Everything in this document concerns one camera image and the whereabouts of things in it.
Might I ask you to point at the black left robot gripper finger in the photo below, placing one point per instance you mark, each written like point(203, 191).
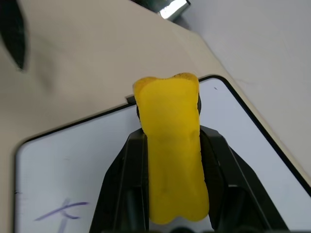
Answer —
point(14, 31)

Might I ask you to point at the yellow sponge eraser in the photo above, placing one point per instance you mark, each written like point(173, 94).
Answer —
point(173, 150)

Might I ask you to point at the silver metal table leg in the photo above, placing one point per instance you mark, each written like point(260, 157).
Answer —
point(173, 9)

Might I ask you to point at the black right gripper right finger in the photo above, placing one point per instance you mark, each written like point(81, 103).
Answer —
point(238, 184)

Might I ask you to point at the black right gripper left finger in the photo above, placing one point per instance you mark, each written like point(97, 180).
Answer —
point(119, 189)

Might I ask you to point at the black-framed whiteboard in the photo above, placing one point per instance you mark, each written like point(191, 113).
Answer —
point(73, 165)

